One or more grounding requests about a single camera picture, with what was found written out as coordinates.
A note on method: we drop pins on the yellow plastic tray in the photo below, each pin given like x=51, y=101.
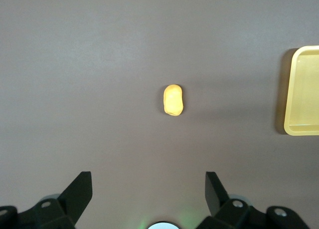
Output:
x=305, y=94

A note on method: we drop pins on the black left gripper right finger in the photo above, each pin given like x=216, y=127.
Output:
x=219, y=204

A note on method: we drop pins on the yellow toy potato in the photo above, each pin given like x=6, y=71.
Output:
x=173, y=100

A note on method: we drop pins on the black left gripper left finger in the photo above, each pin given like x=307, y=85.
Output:
x=72, y=199

